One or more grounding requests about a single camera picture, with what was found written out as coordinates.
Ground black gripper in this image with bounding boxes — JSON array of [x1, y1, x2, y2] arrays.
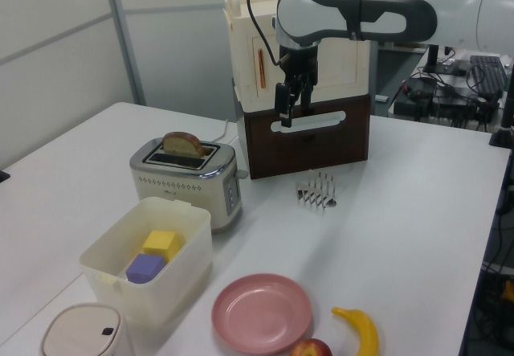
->
[[275, 42, 321, 129]]

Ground cream and chrome toaster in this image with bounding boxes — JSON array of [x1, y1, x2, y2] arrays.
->
[[128, 137, 243, 235]]

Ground dark brown drawer box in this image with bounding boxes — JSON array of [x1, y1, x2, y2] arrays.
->
[[232, 78, 371, 180]]

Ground cream plastic cabinet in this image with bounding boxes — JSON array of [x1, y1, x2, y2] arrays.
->
[[222, 0, 377, 106]]

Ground metal toast rack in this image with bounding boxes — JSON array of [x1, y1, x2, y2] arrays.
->
[[295, 170, 338, 214]]

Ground bread slice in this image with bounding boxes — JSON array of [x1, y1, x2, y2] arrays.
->
[[161, 131, 203, 159]]

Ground black monitor stand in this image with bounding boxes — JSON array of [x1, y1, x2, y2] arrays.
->
[[421, 44, 471, 76]]

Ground black keyboard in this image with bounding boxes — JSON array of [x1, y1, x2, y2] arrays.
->
[[467, 55, 509, 96]]

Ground yellow cube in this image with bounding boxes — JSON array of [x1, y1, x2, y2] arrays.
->
[[141, 229, 181, 261]]

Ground pink plate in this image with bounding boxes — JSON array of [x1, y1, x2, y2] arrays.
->
[[211, 274, 313, 354]]

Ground purple cube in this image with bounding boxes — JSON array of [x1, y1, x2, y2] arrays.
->
[[125, 253, 165, 284]]

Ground white plastic storage container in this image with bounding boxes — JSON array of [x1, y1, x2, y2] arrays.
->
[[79, 196, 214, 327]]

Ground yellow banana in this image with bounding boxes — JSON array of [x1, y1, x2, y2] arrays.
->
[[331, 306, 380, 356]]

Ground red apple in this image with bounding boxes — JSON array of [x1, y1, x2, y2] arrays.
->
[[289, 338, 333, 356]]

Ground white drawer handle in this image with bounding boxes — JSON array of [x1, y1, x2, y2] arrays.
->
[[270, 110, 346, 133]]

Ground orange cabinet door handle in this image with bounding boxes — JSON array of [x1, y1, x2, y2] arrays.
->
[[258, 48, 267, 90]]

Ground white toaster power cable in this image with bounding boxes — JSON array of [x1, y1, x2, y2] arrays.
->
[[210, 118, 230, 143]]

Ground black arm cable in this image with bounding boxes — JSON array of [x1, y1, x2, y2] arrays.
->
[[246, 0, 318, 68]]

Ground tangle of black cables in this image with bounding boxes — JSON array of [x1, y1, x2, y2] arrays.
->
[[391, 68, 505, 130]]

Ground black camera pole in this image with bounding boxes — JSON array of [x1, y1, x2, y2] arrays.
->
[[487, 86, 514, 148]]

